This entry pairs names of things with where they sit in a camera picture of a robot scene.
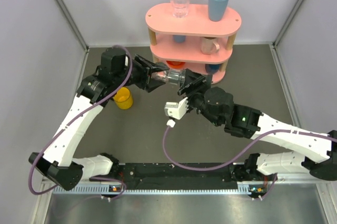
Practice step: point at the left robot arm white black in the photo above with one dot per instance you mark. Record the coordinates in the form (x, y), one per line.
(117, 69)

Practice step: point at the yellow cup on table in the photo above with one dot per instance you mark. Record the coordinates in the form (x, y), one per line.
(123, 99)

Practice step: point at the dark blue cup bottom shelf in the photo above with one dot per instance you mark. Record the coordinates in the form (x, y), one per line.
(212, 68)

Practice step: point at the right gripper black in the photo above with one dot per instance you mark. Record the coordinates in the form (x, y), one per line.
(194, 83)

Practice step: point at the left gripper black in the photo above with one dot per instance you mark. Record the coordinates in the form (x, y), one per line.
(146, 68)

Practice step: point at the orange bowl bottom shelf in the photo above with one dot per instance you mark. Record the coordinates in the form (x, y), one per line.
(175, 64)

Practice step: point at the pink three-tier shelf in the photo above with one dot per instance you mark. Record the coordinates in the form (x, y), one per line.
(162, 25)

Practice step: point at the clear drinking glass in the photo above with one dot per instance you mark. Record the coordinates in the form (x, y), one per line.
(180, 8)

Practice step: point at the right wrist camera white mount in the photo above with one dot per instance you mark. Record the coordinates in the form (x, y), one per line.
(175, 111)

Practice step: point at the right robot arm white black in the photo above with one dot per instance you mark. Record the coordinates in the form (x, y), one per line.
(307, 151)

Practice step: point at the small blue cup middle shelf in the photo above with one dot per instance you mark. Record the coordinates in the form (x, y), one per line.
(179, 38)

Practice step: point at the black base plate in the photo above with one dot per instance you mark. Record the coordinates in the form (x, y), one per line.
(167, 176)

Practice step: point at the tall blue plastic cup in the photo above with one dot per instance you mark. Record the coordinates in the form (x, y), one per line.
(216, 9)

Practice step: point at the grey slotted cable duct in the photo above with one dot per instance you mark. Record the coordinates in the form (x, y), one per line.
(108, 189)

